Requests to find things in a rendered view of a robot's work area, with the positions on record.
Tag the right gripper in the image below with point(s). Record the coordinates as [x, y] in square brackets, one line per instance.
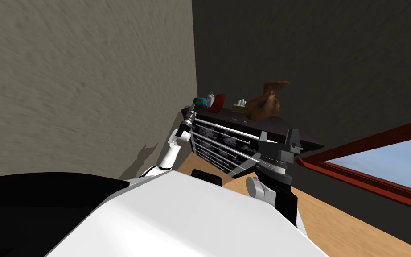
[277, 152]

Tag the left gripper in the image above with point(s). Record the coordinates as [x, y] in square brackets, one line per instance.
[189, 117]

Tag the teal box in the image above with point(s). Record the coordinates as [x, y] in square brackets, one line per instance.
[200, 102]

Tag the white bottle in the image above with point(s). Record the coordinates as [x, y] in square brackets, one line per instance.
[210, 100]

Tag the red book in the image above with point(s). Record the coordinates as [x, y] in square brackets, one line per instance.
[218, 103]

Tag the brown vase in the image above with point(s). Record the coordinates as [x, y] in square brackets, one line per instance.
[262, 105]

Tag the dark dresser with floral drawers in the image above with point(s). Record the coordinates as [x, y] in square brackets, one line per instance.
[223, 142]

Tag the tissue box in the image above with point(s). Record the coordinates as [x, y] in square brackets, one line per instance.
[239, 107]

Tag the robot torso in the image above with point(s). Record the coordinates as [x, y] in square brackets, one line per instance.
[191, 221]

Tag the red framed window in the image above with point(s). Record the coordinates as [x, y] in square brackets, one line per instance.
[387, 164]

